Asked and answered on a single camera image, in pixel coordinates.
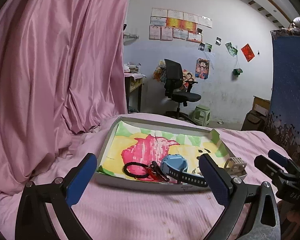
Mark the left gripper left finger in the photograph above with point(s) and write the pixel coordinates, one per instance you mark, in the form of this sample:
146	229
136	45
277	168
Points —
33	218

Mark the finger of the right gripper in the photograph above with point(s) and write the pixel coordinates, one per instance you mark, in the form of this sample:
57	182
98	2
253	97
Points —
288	164
272	171

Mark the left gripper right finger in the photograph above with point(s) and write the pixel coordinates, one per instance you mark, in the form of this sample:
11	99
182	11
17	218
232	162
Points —
262	220

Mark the grey plastic hair claw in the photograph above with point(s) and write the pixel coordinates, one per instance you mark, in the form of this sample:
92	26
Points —
235	167

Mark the blue smart watch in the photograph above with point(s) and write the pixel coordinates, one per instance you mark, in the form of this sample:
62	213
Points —
175	166

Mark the person's right hand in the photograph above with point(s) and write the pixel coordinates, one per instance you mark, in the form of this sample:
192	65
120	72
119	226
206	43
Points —
289	217

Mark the blue starry cloth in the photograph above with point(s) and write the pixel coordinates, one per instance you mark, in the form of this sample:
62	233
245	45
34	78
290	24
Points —
283	121

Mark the cardboard box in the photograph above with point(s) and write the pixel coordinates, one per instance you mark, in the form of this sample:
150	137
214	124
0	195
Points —
255	119

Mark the pink bed sheet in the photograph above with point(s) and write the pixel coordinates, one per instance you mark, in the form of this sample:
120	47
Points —
108	213

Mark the green plastic stool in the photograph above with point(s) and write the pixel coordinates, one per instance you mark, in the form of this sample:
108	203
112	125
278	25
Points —
201	115

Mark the grey shallow tray box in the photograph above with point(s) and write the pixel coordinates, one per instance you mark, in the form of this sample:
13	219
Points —
150	178

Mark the colourful painted paper liner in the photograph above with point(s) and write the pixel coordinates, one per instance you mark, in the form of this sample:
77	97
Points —
136	144

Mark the black office chair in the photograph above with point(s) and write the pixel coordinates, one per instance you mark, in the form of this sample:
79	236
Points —
174	81

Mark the dark wooden desk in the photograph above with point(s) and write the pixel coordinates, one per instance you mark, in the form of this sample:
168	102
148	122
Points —
133	81

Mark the pink satin curtain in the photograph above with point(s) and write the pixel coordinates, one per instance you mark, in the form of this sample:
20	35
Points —
61	73

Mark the green hanging wall ornament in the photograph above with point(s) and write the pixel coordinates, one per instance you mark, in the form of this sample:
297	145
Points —
237	72

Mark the red paper on wall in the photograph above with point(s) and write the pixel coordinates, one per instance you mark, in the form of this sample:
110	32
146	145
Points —
248	52

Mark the anime wall poster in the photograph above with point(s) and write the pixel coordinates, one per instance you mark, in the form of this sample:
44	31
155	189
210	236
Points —
202	68

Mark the cluster of wall certificates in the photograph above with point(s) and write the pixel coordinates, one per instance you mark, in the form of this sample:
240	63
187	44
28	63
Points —
167	25

